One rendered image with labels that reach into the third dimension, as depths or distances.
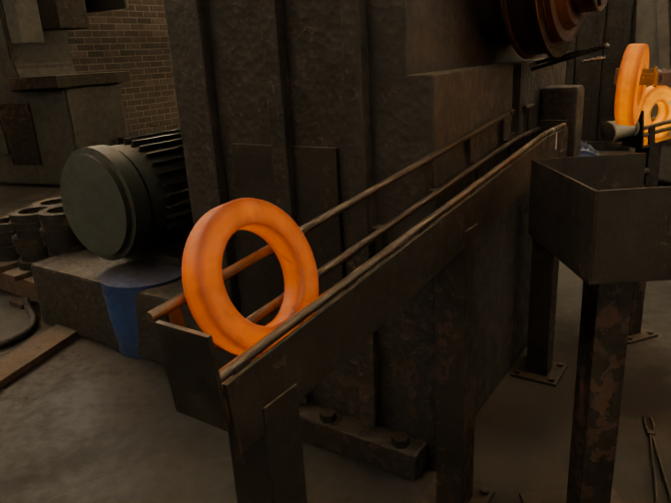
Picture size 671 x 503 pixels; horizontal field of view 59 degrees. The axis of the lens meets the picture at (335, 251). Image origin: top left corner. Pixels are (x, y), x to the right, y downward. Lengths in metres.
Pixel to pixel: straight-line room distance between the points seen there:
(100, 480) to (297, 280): 0.97
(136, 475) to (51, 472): 0.22
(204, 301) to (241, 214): 0.12
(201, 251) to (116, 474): 1.03
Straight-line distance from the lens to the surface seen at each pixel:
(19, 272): 2.76
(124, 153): 2.08
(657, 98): 1.98
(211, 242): 0.65
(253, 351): 0.63
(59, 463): 1.70
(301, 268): 0.73
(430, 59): 1.27
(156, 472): 1.57
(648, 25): 4.33
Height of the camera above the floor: 0.91
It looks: 18 degrees down
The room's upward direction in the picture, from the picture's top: 3 degrees counter-clockwise
